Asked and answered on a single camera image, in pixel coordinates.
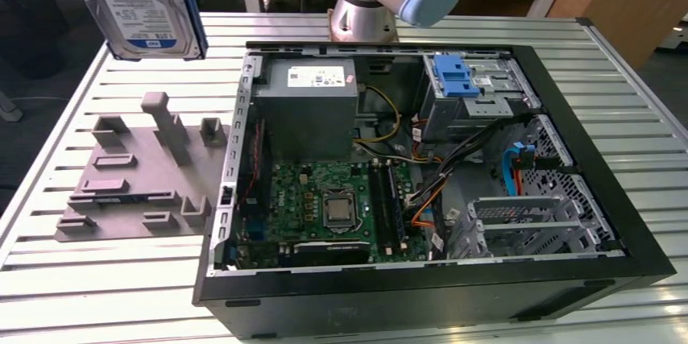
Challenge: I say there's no coloured power wire bundle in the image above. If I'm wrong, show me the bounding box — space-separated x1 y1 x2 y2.
411 194 451 228

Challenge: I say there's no hard disk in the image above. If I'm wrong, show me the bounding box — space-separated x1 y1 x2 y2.
56 0 209 63

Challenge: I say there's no grey metal disk bay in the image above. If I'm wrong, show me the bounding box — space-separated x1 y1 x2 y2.
464 194 613 259

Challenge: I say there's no grey power supply unit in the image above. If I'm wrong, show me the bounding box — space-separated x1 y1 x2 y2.
252 57 360 164

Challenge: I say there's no CPU socket with silver CPU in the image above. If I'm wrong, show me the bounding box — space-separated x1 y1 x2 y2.
320 187 360 233

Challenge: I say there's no green motherboard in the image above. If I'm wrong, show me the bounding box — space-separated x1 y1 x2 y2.
236 160 431 268

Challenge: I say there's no black graphics card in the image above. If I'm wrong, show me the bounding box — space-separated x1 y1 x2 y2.
279 238 372 267

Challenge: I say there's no grey metal drive cage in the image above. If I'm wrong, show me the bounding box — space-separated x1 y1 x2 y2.
419 52 539 143

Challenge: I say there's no black PC case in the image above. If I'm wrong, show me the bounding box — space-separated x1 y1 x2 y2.
192 40 677 340

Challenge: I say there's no grey parts rack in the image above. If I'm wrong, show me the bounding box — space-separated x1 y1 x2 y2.
53 92 232 242

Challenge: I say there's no blue RAM stick on rack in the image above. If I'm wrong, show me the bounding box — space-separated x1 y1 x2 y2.
93 195 147 204

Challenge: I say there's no wooden cabinet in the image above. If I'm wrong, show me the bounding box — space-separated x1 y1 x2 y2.
547 0 688 71

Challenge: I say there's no yellow wire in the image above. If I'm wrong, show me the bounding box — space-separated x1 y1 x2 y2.
353 84 403 144

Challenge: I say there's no black cable bundle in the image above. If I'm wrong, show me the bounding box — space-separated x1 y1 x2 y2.
429 112 533 188

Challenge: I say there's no blue plastic drive bracket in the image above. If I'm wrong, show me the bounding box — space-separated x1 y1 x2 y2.
433 55 480 98

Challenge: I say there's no blue flat data wire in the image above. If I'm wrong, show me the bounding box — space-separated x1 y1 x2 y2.
503 140 539 202

